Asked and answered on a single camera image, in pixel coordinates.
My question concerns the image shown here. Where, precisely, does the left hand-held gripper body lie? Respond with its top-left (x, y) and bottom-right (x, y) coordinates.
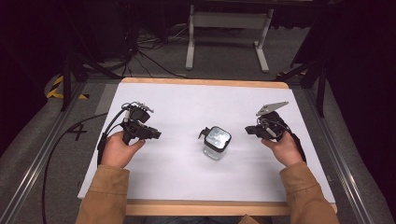
top-left (120, 101), bottom-right (155, 146)

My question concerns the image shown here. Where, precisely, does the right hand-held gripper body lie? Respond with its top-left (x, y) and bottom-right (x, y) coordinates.
top-left (255, 101), bottom-right (290, 143)

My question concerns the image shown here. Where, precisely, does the clear square jar black lid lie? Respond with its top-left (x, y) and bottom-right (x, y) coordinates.
top-left (198, 125), bottom-right (233, 161)

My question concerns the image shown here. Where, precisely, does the person's left hand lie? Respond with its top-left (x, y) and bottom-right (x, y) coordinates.
top-left (101, 131), bottom-right (147, 169)

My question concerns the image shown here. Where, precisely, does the person's right hand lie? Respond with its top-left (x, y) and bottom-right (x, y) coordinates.
top-left (261, 130), bottom-right (304, 168)

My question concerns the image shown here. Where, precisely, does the black tripod stand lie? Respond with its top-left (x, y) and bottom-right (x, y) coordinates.
top-left (274, 59), bottom-right (328, 119)
top-left (60, 3), bottom-right (122, 112)

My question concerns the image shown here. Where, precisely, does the yellow black floor tape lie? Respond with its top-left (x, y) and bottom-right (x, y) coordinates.
top-left (46, 75), bottom-right (90, 101)

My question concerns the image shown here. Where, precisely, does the white metal stand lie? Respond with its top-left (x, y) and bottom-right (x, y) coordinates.
top-left (185, 4), bottom-right (275, 74)

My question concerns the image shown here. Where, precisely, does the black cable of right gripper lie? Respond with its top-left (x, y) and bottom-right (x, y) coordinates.
top-left (264, 118), bottom-right (307, 163)

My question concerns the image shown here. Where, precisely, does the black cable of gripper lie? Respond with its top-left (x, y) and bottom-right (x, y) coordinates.
top-left (41, 104), bottom-right (134, 224)
top-left (264, 118), bottom-right (307, 163)

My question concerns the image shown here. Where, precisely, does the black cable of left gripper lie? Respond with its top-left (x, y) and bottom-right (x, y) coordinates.
top-left (41, 104), bottom-right (134, 224)

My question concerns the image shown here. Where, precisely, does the aluminium floor rail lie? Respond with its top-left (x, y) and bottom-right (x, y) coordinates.
top-left (0, 81), bottom-right (87, 224)
top-left (303, 88), bottom-right (373, 224)

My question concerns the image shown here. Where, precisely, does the bundle of floor cables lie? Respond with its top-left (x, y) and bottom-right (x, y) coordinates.
top-left (124, 21), bottom-right (194, 80)

